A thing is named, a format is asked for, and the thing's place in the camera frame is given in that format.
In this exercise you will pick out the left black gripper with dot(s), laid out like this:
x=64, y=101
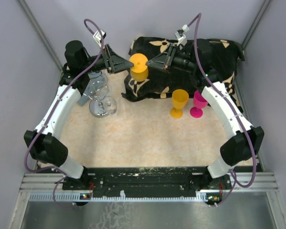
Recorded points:
x=116, y=63

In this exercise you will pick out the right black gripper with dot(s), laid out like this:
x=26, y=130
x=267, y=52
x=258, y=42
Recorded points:
x=161, y=62

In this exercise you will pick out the yellow plastic wine glass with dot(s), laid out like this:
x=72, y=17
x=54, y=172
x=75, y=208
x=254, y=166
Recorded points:
x=139, y=71
x=180, y=98

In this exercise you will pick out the magenta plastic wine glass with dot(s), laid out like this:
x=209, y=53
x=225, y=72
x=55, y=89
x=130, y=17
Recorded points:
x=199, y=104

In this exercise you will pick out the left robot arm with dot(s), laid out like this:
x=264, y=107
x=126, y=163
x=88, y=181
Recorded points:
x=43, y=143

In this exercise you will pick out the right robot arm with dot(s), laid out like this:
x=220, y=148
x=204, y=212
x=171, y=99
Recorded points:
x=244, y=139

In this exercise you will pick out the clear wine glass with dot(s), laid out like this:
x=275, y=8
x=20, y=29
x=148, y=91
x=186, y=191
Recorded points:
x=109, y=105

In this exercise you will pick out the grey blue folded jeans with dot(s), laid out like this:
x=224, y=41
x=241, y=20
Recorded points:
x=95, y=79

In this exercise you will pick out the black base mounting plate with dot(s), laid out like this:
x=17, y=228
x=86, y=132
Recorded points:
x=147, y=182

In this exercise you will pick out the chrome wire wine glass rack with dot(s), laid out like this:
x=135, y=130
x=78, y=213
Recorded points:
x=96, y=105

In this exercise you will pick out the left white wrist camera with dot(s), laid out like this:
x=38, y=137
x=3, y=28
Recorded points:
x=97, y=36

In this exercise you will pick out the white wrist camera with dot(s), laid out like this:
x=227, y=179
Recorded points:
x=180, y=35
x=97, y=36

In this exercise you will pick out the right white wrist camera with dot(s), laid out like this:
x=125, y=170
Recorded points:
x=180, y=35

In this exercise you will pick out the aluminium front rail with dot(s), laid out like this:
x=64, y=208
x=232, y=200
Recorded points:
x=47, y=187

